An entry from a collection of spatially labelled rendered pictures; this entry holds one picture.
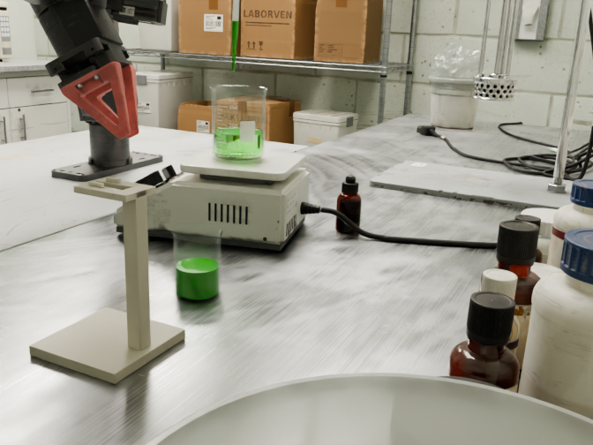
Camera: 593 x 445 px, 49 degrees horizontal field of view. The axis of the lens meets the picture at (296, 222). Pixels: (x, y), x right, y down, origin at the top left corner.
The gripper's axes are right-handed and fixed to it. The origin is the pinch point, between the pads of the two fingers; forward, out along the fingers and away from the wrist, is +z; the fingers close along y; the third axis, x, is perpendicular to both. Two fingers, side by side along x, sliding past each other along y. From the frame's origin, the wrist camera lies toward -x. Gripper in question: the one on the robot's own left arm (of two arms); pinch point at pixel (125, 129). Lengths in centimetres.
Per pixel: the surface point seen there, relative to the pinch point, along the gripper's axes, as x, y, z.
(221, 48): 8, 238, -41
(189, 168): -5.3, -3.9, 7.1
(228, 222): -6.4, -4.5, 14.3
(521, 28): -112, 215, 13
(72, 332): 3.4, -27.4, 14.7
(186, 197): -3.5, -4.0, 9.8
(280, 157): -14.0, 2.8, 10.7
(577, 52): -57, 24, 17
